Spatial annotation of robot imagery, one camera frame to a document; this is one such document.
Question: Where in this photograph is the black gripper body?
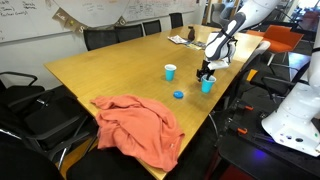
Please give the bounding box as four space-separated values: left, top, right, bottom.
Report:
198 59 216 78

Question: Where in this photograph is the blue plastic cup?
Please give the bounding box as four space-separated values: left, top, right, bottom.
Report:
200 74 217 95

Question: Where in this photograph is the dark robot base platform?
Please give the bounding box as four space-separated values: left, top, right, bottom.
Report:
215 99 320 180

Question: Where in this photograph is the blue cup with contents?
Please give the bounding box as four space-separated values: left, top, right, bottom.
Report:
164 63 178 82

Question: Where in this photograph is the dark printed magazine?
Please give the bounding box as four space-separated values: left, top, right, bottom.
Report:
183 39 208 51

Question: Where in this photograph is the blue round lid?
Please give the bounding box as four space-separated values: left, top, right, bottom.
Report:
172 90 185 100

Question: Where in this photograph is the brown bottle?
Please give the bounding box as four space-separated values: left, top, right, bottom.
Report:
187 25 197 42

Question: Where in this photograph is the white printed magazine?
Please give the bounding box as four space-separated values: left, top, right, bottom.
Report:
167 34 190 45

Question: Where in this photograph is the grey lounge chair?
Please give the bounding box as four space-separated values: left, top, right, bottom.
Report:
209 2 236 28

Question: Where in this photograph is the black office chair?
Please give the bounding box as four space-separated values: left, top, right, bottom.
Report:
82 28 120 52
0 70 47 111
168 12 185 30
0 89 99 172
142 19 163 37
114 23 145 44
249 60 312 103

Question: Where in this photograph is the orange chair with metal legs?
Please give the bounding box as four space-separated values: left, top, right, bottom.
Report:
245 24 305 67

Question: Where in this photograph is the salmon pink cloth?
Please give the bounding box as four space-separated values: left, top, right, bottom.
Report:
90 94 186 173

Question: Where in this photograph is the brown pennant banner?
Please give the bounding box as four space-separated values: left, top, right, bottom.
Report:
51 6 128 35

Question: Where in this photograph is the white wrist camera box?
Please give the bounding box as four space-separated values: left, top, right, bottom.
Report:
208 58 232 71

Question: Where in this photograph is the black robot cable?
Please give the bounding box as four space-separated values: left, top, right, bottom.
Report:
218 28 240 46

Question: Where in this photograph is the white wall whiteboard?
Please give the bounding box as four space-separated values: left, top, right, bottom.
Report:
0 0 204 44

